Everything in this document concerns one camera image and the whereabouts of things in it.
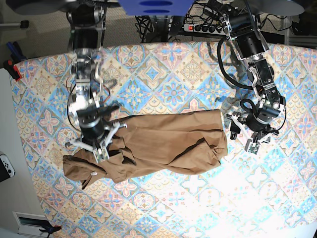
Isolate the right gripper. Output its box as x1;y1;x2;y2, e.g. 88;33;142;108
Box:
76;105;119;144

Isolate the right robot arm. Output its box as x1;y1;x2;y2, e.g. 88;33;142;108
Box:
66;0;119;146

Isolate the orange black clamp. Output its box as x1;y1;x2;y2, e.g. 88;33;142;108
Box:
39;223;62;238

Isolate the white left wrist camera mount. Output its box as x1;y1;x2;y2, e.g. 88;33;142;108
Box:
225;112;279;155

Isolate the brown t-shirt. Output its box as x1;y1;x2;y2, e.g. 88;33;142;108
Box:
63;110;228;188

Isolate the red black clamp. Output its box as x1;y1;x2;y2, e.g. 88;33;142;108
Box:
3;60;21;81

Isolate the white box device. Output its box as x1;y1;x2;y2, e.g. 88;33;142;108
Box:
13;211;53;238

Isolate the white power strip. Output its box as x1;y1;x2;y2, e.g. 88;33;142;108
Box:
183;23;225;35

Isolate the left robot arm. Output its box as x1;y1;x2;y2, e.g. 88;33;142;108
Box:
217;4;286;143

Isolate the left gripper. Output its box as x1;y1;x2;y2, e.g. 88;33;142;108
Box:
230;99;285;140

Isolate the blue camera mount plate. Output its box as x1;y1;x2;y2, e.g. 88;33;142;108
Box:
118;0;194;16

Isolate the patterned tablecloth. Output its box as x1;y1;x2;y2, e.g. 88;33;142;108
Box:
10;42;317;238

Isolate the handheld game console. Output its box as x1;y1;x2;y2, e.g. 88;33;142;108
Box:
0;153;15;182

